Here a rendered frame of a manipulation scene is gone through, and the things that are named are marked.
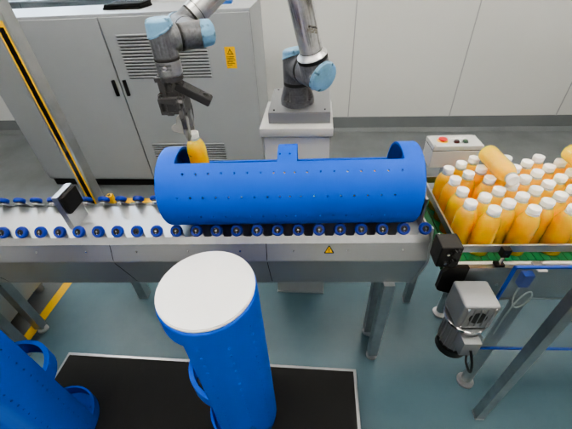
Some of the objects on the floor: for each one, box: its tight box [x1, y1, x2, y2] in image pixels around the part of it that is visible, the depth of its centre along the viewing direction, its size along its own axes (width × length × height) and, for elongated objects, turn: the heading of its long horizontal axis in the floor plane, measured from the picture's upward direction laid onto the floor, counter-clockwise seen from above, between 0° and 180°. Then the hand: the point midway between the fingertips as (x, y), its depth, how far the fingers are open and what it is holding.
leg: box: [0, 283, 49, 334], centre depth 182 cm, size 6×6×63 cm
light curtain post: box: [0, 0, 151, 299], centre depth 165 cm, size 6×6×170 cm
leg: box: [363, 283, 381, 336], centre depth 171 cm, size 6×6×63 cm
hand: (191, 134), depth 114 cm, fingers closed on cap, 4 cm apart
